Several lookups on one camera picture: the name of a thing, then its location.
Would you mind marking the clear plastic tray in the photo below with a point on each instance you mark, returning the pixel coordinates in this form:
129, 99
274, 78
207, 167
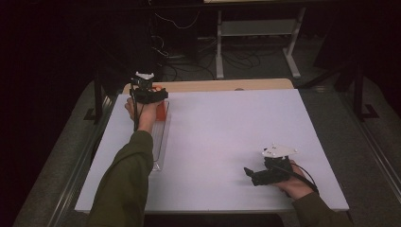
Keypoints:
160, 142

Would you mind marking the orange phone case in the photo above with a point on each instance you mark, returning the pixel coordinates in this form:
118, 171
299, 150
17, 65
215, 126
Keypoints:
161, 112

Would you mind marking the person's right hand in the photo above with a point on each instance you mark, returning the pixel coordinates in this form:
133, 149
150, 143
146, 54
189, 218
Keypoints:
298, 186

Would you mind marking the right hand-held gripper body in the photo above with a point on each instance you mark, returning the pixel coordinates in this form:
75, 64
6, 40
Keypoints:
274, 175

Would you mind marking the metal floor rail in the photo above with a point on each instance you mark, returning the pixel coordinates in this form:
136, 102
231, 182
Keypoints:
378, 157
72, 179

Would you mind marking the person's left hand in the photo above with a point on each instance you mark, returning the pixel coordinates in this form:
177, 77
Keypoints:
146, 115

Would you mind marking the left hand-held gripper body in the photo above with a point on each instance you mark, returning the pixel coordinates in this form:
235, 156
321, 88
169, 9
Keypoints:
143, 94

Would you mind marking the white metal desk frame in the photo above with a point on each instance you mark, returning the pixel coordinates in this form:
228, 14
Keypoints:
258, 27

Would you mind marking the black metal stand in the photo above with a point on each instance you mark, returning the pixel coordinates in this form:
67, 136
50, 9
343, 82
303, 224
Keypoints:
358, 94
98, 94

